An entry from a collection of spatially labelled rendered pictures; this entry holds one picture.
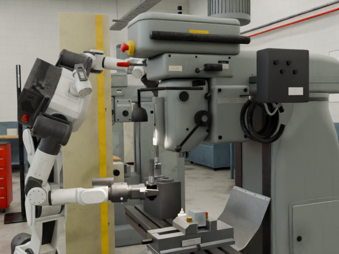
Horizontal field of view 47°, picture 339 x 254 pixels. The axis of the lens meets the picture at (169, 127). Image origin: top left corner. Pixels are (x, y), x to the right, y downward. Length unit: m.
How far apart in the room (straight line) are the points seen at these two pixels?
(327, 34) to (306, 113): 5.35
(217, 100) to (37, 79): 0.79
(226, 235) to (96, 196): 0.58
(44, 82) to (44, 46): 8.95
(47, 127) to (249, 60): 0.93
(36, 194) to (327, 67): 1.48
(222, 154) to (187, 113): 7.50
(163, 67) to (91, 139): 1.88
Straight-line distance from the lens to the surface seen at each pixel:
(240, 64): 1.79
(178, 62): 1.64
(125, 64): 1.78
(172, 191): 2.06
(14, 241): 2.57
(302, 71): 1.65
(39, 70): 1.86
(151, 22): 1.62
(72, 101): 1.81
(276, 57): 1.57
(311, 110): 1.91
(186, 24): 1.67
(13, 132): 9.94
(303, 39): 7.63
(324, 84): 2.07
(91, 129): 3.40
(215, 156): 9.07
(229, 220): 2.03
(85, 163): 3.42
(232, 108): 1.75
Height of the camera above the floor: 1.51
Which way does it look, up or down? 3 degrees down
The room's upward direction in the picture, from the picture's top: 1 degrees counter-clockwise
